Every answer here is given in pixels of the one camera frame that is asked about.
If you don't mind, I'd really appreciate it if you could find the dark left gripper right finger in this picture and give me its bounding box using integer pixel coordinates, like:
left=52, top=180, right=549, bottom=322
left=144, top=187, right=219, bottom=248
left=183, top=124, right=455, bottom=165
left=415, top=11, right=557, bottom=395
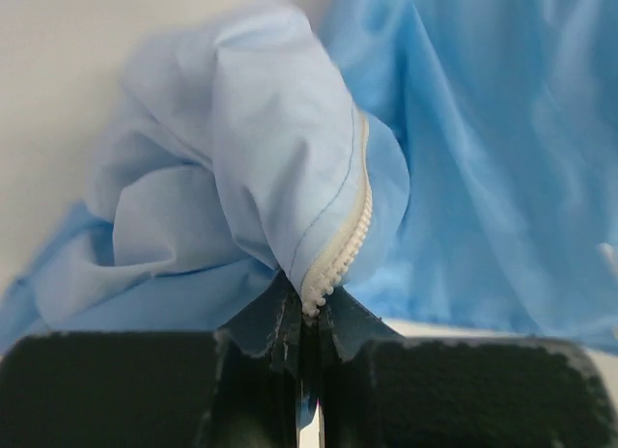
left=308, top=289, right=617, bottom=447

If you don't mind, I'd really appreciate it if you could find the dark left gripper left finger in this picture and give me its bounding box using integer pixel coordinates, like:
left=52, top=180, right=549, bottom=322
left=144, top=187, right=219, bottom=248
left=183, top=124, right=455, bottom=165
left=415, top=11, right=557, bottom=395
left=1, top=275, right=301, bottom=447

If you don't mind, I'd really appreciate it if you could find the light blue zip jacket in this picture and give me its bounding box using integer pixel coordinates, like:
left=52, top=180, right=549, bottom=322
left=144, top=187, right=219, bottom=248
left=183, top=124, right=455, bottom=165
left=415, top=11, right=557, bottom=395
left=1, top=0, right=617, bottom=353

